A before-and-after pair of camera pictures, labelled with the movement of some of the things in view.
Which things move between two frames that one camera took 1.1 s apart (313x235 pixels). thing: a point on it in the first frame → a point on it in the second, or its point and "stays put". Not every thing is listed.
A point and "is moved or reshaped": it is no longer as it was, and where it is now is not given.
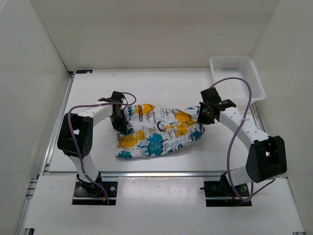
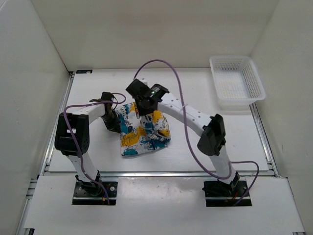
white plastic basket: [235, 90] stays put
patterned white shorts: [153, 130] is moved or reshaped
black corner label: [83, 71] stays put
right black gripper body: [203, 117] → [143, 109]
